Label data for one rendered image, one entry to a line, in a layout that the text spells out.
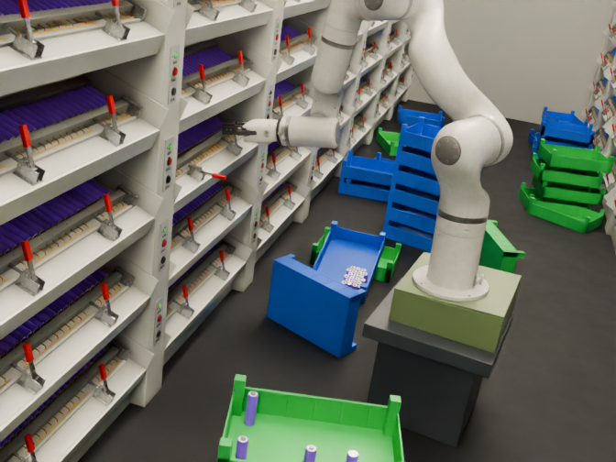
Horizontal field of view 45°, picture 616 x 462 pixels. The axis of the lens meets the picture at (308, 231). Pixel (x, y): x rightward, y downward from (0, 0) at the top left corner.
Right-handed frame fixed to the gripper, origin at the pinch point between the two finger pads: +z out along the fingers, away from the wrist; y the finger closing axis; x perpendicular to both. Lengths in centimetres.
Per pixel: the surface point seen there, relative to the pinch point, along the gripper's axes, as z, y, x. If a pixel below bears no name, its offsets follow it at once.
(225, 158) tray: -0.8, -6.4, -7.1
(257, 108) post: -2.6, 15.9, 2.7
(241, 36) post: 1.3, 16.0, 23.9
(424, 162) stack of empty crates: -45, 88, -31
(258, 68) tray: -3.5, 15.7, 14.7
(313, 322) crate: -25, -4, -57
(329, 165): 5, 134, -47
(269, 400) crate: -39, -86, -30
